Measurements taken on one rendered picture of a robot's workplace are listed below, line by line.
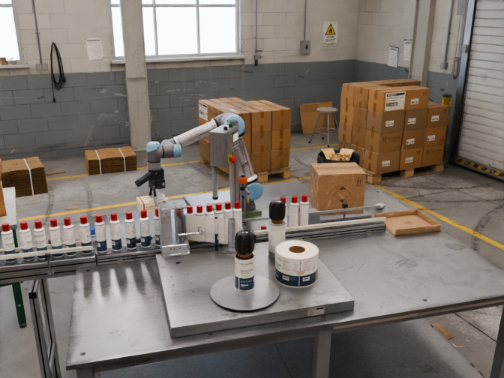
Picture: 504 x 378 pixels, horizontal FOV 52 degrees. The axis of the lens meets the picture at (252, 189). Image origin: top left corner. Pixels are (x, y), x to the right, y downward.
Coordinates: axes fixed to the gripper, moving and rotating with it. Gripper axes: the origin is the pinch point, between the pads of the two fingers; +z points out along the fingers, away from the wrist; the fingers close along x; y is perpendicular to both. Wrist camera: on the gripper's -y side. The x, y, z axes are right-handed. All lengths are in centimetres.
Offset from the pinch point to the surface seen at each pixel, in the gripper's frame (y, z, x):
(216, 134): 27, -45, -35
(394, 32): 488, -77, 402
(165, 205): -3.1, -13.2, -42.1
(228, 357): 26, 79, -53
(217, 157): 28, -33, -35
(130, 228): -19.6, 0.9, -31.8
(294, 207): 69, -3, -46
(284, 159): 235, 71, 280
